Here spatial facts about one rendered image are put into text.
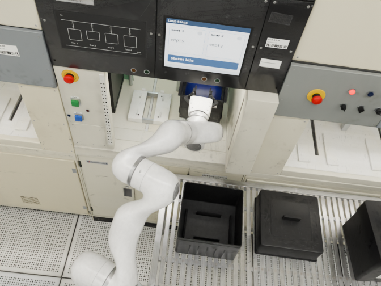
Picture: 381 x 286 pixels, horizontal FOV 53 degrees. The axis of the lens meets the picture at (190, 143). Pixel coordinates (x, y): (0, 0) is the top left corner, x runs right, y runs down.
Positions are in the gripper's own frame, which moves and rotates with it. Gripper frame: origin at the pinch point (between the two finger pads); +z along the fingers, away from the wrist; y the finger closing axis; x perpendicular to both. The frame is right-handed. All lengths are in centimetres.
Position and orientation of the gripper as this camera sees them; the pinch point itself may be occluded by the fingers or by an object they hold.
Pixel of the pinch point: (202, 91)
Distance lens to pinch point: 175.1
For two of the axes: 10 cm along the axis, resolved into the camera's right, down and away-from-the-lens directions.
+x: 0.9, -5.9, -8.0
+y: 9.9, 1.6, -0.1
